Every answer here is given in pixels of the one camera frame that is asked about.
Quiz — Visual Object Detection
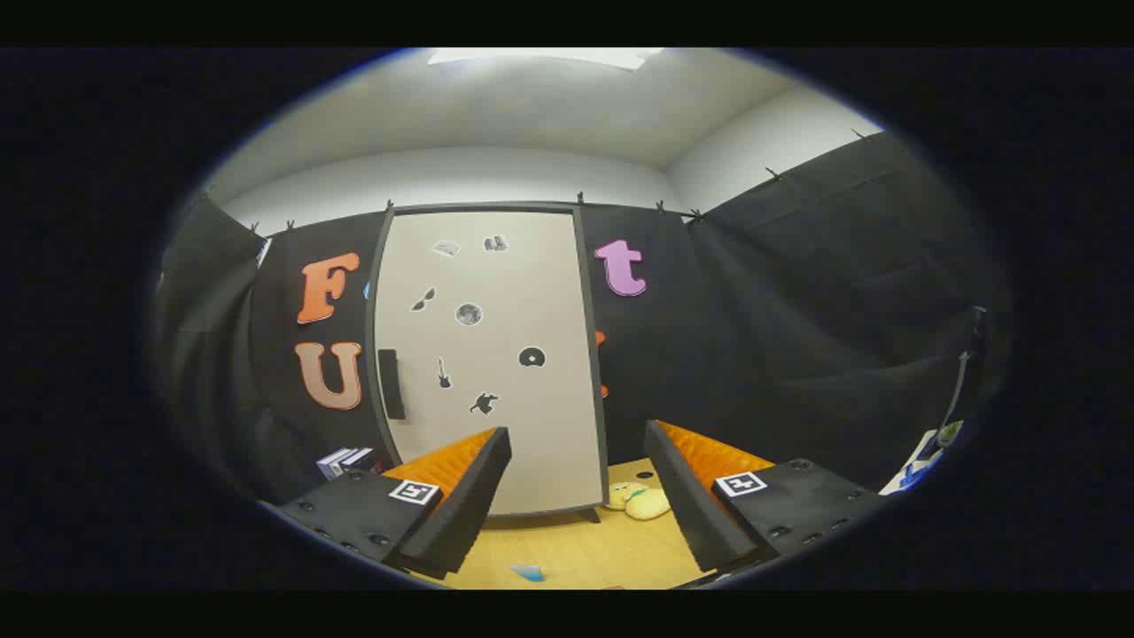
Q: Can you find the grey cabinet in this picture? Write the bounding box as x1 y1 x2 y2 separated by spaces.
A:
366 204 612 525

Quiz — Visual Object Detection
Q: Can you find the yellow plush toy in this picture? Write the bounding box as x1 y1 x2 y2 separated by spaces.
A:
607 481 672 521

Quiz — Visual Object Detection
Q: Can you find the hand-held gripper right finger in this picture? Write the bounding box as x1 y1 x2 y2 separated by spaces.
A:
644 420 887 575

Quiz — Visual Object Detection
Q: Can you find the black backdrop cloth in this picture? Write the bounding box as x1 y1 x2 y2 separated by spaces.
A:
155 131 1011 506

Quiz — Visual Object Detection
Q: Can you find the white side table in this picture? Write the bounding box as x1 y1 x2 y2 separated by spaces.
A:
879 421 967 495

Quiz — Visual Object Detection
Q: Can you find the ceiling light panel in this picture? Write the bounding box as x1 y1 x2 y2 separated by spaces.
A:
428 48 665 72

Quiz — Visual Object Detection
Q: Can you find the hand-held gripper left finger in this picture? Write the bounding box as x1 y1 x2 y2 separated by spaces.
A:
276 427 513 581

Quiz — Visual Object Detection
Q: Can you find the black door handle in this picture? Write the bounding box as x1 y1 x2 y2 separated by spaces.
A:
378 349 407 420

